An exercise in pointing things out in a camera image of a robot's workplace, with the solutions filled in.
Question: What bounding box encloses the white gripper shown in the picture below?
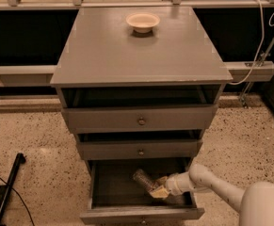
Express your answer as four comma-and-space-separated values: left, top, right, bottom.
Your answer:
150, 172, 195, 199

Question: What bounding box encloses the clear plastic water bottle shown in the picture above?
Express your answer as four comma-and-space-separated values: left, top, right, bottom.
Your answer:
133, 169, 159, 192

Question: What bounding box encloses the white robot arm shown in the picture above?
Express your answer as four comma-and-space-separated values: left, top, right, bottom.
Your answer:
149, 164, 274, 226

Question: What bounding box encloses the grey open bottom drawer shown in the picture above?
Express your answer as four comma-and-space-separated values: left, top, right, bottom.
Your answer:
80, 157, 204, 224

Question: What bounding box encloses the grey middle drawer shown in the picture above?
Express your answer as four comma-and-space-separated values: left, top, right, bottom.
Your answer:
77, 139, 202, 160

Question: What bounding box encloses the grey top drawer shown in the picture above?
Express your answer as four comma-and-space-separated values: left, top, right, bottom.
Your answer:
62, 105, 218, 134

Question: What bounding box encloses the grey wooden drawer cabinet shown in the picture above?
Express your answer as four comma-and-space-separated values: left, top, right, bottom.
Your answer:
50, 6, 234, 171

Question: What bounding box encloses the beige shallow bowl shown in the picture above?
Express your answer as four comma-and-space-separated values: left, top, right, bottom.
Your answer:
126, 12, 160, 33

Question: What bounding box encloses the black metal stand leg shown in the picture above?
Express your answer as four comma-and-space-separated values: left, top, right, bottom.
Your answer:
0, 153, 25, 226

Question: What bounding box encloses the metal guard rail frame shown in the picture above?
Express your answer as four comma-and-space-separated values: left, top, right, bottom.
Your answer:
0, 0, 274, 115

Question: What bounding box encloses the thin black floor cable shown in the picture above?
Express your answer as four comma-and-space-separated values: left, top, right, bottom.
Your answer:
0, 166, 36, 226

